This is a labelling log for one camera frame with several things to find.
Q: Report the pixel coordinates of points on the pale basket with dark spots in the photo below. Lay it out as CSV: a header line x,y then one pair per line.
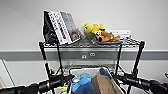
x,y
76,71

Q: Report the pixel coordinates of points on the dark blue cloth item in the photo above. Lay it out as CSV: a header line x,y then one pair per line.
x,y
104,72

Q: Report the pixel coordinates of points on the flat white box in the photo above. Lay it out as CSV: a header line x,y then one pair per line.
x,y
121,33

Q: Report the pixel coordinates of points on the orange-brown plush toy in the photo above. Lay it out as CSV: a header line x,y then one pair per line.
x,y
106,36

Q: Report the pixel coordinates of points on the tall black bag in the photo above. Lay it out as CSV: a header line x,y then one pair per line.
x,y
49,31

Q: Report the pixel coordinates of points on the grey box with picture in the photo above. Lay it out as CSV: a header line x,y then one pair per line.
x,y
70,23

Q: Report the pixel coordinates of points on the yellow-green plush toy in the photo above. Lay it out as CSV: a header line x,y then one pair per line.
x,y
90,29

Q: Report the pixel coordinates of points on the long grey wall band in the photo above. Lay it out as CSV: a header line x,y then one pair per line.
x,y
153,55

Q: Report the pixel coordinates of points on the small white wall outlet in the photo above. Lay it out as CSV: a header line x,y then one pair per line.
x,y
83,56

